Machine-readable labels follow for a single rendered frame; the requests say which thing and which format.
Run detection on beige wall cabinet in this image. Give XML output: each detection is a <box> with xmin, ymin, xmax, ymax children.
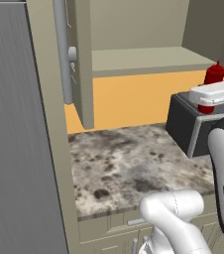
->
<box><xmin>89</xmin><ymin>0</ymin><xmax>224</xmax><ymax>79</ymax></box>

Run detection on red condiment bottle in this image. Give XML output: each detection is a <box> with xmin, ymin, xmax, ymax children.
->
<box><xmin>197</xmin><ymin>60</ymin><xmax>224</xmax><ymax>115</ymax></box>

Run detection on black box appliance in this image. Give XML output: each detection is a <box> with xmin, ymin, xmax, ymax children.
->
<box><xmin>165</xmin><ymin>90</ymin><xmax>224</xmax><ymax>160</ymax></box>

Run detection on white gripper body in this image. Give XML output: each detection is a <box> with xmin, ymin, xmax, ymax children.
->
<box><xmin>188</xmin><ymin>80</ymin><xmax>224</xmax><ymax>108</ymax></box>

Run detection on grey bar door handle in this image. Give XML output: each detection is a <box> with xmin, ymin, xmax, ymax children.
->
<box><xmin>52</xmin><ymin>0</ymin><xmax>77</xmax><ymax>105</ymax></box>

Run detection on beige cabinet door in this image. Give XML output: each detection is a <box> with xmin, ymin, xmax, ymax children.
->
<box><xmin>66</xmin><ymin>0</ymin><xmax>95</xmax><ymax>131</ymax></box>

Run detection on grey lower door handle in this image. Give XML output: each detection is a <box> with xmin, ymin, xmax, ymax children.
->
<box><xmin>143</xmin><ymin>234</ymin><xmax>150</xmax><ymax>254</ymax></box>
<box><xmin>132</xmin><ymin>237</ymin><xmax>139</xmax><ymax>254</ymax></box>

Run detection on beige tall side panel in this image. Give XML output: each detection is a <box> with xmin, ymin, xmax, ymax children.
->
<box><xmin>25</xmin><ymin>0</ymin><xmax>82</xmax><ymax>254</ymax></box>

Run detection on beige drawer front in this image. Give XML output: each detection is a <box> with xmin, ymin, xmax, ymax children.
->
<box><xmin>77</xmin><ymin>211</ymin><xmax>154</xmax><ymax>244</ymax></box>

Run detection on grey fridge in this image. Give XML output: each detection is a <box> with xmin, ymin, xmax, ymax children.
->
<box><xmin>0</xmin><ymin>0</ymin><xmax>69</xmax><ymax>254</ymax></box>

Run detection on grey drawer handle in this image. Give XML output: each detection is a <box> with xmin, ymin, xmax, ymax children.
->
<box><xmin>127</xmin><ymin>217</ymin><xmax>147</xmax><ymax>227</ymax></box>

